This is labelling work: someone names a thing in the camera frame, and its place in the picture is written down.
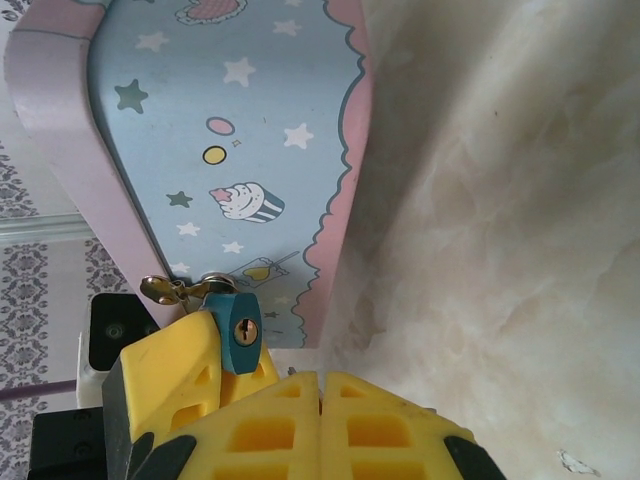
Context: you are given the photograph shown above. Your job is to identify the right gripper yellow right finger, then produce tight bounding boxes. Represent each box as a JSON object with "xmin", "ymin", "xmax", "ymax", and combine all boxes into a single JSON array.
[{"xmin": 323, "ymin": 372, "xmax": 495, "ymax": 480}]

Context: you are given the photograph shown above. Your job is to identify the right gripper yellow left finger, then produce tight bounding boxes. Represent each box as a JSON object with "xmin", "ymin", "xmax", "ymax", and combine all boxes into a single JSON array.
[{"xmin": 129, "ymin": 372, "xmax": 325, "ymax": 480}]

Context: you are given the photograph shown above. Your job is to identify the teal blue padlock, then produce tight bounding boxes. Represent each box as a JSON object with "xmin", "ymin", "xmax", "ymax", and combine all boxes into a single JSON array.
[{"xmin": 199, "ymin": 269, "xmax": 265, "ymax": 377}]

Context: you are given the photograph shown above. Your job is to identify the brass keys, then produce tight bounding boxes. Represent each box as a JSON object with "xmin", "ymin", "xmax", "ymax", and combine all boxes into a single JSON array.
[{"xmin": 139, "ymin": 272, "xmax": 207, "ymax": 307}]

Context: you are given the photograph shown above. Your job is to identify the blue pink cartoon tin box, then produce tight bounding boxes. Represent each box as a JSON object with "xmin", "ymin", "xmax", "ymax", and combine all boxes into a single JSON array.
[{"xmin": 2, "ymin": 0, "xmax": 375, "ymax": 351}]

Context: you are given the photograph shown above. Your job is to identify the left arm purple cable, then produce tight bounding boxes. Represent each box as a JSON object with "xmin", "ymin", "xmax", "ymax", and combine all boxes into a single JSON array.
[{"xmin": 0, "ymin": 378, "xmax": 80, "ymax": 402}]

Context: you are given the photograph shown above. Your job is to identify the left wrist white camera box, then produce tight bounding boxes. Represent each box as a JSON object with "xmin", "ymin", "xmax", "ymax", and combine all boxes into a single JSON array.
[{"xmin": 74, "ymin": 292, "xmax": 162, "ymax": 407}]

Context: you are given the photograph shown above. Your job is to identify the aluminium frame post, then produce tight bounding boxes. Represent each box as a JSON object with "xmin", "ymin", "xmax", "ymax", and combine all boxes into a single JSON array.
[{"xmin": 0, "ymin": 212, "xmax": 97, "ymax": 245}]

